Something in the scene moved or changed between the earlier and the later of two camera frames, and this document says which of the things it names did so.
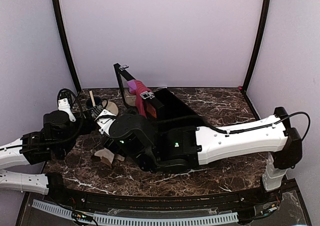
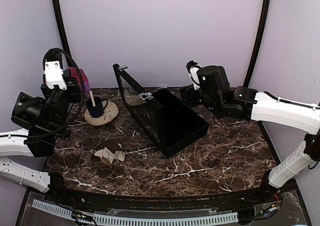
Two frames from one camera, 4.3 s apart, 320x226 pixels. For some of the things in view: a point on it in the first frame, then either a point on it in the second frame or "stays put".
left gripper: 86,129 → 74,84
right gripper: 108,144 → 187,96
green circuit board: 82,215 stays put
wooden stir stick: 92,97 stays put
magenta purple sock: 138,87 → 74,74
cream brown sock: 107,157 stays put
